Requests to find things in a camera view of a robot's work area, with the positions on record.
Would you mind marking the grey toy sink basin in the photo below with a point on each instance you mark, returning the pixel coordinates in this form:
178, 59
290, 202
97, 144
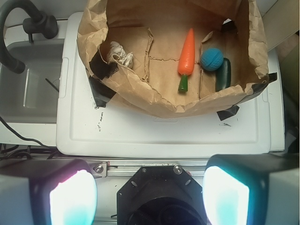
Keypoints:
28, 101

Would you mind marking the crumpled white paper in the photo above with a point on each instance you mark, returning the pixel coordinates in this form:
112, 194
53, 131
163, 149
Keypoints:
118, 54

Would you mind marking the black faucet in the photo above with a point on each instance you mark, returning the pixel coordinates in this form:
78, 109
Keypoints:
38, 22

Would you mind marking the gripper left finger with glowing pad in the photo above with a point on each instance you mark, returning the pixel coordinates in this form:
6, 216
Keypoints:
47, 192

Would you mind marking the orange toy carrot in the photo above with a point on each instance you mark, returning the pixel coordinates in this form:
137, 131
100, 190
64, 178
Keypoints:
186, 61

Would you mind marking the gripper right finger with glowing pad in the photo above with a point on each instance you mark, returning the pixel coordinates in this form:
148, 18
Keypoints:
252, 189

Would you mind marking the white plastic lid platform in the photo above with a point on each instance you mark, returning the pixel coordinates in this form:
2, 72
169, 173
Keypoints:
83, 129

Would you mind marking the brown paper bag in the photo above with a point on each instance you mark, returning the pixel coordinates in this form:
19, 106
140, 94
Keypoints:
155, 31

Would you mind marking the black tape strip right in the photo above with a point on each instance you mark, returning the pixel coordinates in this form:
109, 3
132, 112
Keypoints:
258, 88

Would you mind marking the black tape strip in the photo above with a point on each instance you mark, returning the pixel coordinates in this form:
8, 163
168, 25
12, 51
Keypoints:
101, 93
258, 88

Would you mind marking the blue rubber ball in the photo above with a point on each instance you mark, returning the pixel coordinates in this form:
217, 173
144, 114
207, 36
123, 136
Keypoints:
211, 59

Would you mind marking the black tape strip left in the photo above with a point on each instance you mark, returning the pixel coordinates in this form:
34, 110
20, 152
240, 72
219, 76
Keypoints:
101, 93

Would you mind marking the black tape piece front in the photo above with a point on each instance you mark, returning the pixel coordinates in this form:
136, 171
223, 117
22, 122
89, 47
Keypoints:
228, 113

